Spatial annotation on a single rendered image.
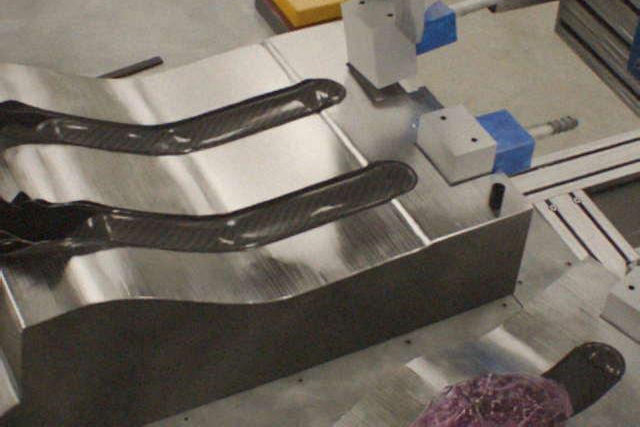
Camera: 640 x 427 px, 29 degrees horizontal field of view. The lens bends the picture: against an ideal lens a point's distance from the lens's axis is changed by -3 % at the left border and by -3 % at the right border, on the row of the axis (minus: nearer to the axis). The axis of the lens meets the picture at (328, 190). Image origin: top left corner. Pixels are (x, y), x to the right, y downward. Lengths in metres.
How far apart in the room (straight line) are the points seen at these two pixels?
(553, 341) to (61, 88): 0.40
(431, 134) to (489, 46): 1.72
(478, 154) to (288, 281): 0.17
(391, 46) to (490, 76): 1.59
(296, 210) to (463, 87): 1.63
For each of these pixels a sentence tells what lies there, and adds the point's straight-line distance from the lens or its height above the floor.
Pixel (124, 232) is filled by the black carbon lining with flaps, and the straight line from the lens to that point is 0.83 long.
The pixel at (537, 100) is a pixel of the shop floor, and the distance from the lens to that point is 2.50.
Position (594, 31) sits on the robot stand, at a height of 0.73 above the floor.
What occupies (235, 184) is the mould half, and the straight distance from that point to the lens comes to 0.91.
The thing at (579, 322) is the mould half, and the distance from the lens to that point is 0.88.
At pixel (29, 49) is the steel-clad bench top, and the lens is 1.19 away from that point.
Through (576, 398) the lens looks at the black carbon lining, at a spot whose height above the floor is 0.85.
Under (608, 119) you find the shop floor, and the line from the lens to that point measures 2.50.
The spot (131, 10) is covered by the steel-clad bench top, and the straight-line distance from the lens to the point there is 1.23.
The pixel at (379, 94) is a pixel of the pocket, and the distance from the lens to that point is 1.03.
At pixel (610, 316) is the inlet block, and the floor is 0.86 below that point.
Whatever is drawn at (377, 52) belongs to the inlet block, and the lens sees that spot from 0.95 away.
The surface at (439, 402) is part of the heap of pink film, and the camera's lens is 0.73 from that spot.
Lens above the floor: 1.49
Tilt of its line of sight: 42 degrees down
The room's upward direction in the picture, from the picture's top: 5 degrees clockwise
